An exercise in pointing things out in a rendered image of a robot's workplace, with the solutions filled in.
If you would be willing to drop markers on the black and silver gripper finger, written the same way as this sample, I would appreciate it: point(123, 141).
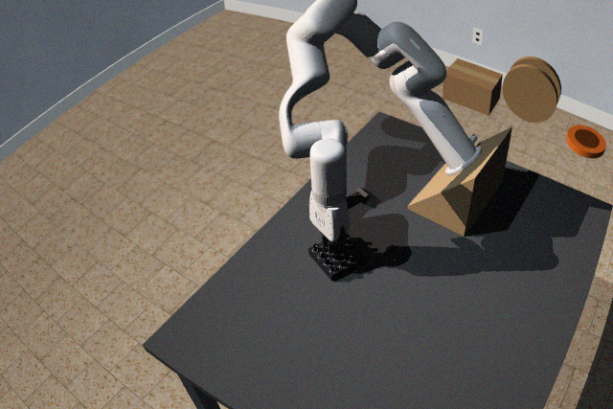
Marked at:
point(334, 246)
point(324, 241)

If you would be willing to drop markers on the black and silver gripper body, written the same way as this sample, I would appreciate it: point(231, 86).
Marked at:
point(329, 219)

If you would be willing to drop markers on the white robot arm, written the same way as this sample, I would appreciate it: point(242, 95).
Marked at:
point(410, 82)

